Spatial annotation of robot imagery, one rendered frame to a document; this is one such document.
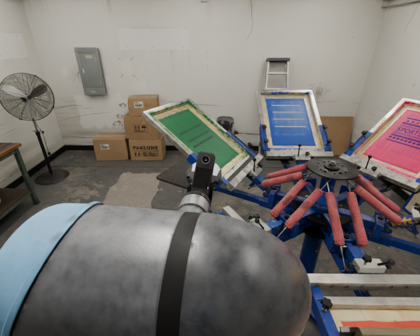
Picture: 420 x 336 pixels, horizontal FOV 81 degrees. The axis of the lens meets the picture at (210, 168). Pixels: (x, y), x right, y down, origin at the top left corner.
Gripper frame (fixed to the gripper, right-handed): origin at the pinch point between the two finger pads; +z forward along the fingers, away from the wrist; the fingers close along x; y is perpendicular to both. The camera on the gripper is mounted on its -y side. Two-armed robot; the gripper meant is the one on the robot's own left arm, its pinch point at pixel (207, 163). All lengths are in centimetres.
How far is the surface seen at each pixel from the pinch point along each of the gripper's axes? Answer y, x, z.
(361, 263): 50, 78, 22
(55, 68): 52, -321, 360
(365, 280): 53, 78, 16
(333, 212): 42, 71, 50
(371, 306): 59, 80, 8
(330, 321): 60, 59, -3
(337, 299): 60, 66, 8
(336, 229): 48, 72, 43
